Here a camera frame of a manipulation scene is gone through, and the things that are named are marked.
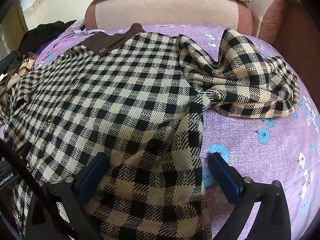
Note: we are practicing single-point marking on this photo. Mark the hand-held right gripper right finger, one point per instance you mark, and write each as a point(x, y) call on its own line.
point(225, 177)

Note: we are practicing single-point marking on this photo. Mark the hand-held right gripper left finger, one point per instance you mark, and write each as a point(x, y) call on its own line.
point(93, 177)

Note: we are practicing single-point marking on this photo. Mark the black and cream checkered coat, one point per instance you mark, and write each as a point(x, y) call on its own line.
point(125, 92)

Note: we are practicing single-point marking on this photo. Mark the pile of dark clothes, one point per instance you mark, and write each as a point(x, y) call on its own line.
point(45, 36)

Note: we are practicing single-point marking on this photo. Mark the purple floral bedsheet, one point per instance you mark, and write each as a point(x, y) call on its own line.
point(250, 135)

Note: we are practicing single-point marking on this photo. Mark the beige and brown plush blanket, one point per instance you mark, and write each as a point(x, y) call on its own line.
point(23, 65)

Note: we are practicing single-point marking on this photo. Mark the white cloth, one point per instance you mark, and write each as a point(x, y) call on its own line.
point(90, 31)

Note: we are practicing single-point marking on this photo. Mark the pink upholstered headboard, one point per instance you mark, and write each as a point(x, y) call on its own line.
point(162, 12)

